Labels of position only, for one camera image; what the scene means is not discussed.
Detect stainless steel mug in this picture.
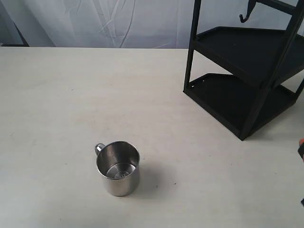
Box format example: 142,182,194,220
95,141,140,197

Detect black tiered shelf rack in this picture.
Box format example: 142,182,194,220
183,0,304,140

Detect white backdrop curtain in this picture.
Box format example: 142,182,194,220
0,0,304,50

